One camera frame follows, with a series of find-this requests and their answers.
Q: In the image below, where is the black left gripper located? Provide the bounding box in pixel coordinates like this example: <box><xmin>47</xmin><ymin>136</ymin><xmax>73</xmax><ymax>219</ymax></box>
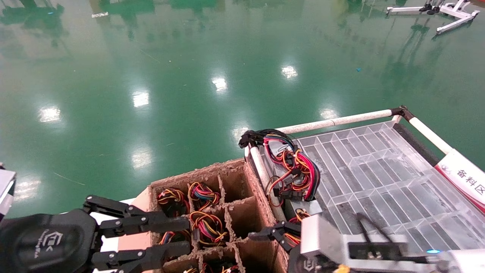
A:
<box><xmin>0</xmin><ymin>195</ymin><xmax>192</xmax><ymax>273</ymax></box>

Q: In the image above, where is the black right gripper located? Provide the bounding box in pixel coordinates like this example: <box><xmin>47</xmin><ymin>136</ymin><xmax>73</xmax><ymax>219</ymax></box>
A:
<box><xmin>248</xmin><ymin>221</ymin><xmax>341</xmax><ymax>273</ymax></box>

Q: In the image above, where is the brown cardboard divider box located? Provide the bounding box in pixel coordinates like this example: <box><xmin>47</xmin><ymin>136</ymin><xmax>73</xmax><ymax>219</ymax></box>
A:
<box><xmin>117</xmin><ymin>158</ymin><xmax>300</xmax><ymax>273</ymax></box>

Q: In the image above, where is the clear plastic compartment tray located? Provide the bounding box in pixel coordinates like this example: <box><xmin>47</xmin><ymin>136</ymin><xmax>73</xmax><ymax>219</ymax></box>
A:
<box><xmin>261</xmin><ymin>121</ymin><xmax>485</xmax><ymax>273</ymax></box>

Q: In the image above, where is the black foam strip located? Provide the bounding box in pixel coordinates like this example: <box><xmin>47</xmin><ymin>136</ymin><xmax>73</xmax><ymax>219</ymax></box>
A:
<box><xmin>393</xmin><ymin>123</ymin><xmax>442</xmax><ymax>167</ymax></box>

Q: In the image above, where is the black pipe corner joint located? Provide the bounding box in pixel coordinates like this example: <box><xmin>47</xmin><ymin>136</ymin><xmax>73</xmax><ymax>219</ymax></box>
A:
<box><xmin>391</xmin><ymin>105</ymin><xmax>415</xmax><ymax>122</ymax></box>

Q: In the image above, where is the red white Chinese sign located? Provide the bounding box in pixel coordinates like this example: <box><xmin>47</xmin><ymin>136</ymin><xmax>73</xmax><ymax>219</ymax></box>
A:
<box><xmin>434</xmin><ymin>149</ymin><xmax>485</xmax><ymax>215</ymax></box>

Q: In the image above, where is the white metal stand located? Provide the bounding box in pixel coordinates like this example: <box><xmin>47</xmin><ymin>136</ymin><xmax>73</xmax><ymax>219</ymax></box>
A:
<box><xmin>386</xmin><ymin>0</ymin><xmax>481</xmax><ymax>35</ymax></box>

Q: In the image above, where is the white pipe cart frame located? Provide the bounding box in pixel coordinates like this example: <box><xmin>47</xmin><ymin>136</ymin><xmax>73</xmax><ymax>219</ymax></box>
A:
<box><xmin>244</xmin><ymin>106</ymin><xmax>453</xmax><ymax>224</ymax></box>

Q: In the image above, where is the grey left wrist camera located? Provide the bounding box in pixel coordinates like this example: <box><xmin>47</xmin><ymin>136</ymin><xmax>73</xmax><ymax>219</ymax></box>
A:
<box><xmin>0</xmin><ymin>169</ymin><xmax>16</xmax><ymax>221</ymax></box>

